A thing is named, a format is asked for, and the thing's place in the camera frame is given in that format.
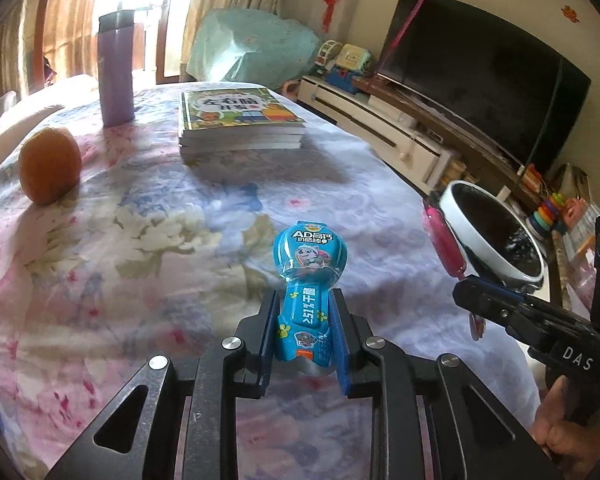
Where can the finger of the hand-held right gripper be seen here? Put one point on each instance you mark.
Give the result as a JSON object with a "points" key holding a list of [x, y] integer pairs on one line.
{"points": [[495, 289], [490, 310]]}

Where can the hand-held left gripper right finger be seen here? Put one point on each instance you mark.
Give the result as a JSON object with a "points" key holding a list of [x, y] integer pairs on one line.
{"points": [[341, 350]]}

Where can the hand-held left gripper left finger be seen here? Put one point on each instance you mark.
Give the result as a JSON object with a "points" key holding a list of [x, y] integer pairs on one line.
{"points": [[267, 330]]}

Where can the pink sausage wrapper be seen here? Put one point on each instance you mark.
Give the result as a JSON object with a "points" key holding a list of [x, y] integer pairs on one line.
{"points": [[442, 240]]}

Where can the white bin with black bag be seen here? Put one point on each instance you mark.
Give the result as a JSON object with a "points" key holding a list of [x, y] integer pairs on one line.
{"points": [[452, 220]]}

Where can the blue drink bottle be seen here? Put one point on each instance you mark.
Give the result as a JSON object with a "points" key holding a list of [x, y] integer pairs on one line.
{"points": [[310, 260]]}

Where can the person's right hand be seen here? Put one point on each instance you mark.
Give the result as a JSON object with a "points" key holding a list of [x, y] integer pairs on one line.
{"points": [[550, 425]]}

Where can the brown side table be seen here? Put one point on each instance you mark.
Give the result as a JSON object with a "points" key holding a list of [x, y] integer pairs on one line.
{"points": [[567, 270]]}

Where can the rainbow stacking rings toy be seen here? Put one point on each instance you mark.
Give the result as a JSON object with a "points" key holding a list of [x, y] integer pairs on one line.
{"points": [[545, 215]]}

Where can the orange plastic toy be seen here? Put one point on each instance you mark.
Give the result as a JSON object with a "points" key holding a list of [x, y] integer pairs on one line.
{"points": [[575, 215]]}

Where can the colourful wooden toy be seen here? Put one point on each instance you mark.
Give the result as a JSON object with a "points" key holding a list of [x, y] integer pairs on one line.
{"points": [[532, 180]]}

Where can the beige bag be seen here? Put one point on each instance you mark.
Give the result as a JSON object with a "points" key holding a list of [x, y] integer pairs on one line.
{"points": [[572, 180]]}

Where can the floral tablecloth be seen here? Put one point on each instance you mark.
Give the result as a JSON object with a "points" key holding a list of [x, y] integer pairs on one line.
{"points": [[130, 260]]}

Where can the green rod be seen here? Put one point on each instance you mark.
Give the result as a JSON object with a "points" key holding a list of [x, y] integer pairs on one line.
{"points": [[542, 115]]}

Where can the black curved television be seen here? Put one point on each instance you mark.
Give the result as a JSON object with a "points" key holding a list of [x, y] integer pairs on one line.
{"points": [[480, 90]]}

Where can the white television cabinet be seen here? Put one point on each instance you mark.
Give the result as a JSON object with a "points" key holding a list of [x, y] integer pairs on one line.
{"points": [[360, 115]]}

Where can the stack of children's books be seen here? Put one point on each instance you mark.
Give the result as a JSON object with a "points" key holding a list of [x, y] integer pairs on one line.
{"points": [[235, 110]]}

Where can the pink toy kettle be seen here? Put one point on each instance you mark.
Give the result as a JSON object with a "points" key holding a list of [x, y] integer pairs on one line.
{"points": [[291, 91]]}

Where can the yellow toy cash register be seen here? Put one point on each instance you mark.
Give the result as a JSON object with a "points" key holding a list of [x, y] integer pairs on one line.
{"points": [[355, 60]]}

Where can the orange fruit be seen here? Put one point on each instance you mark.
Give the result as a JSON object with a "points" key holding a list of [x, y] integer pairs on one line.
{"points": [[50, 165]]}

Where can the pink rod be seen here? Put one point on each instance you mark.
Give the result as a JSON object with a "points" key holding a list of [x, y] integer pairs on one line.
{"points": [[405, 30]]}

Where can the white toy basket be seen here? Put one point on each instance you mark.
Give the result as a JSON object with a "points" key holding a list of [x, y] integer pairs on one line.
{"points": [[327, 52]]}

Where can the teal furniture cover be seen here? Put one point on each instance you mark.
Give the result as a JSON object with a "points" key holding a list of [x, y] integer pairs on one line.
{"points": [[260, 45]]}

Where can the purple drinking bottle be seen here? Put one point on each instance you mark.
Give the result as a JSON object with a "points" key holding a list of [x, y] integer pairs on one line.
{"points": [[116, 75]]}

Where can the cream sofa cushion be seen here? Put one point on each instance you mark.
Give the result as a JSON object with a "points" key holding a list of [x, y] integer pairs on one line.
{"points": [[10, 125]]}

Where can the red hanging knot ornament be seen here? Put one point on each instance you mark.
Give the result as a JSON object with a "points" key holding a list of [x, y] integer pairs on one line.
{"points": [[332, 0]]}

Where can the small red wall sticker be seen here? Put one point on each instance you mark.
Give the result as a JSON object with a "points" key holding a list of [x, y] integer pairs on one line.
{"points": [[570, 14]]}

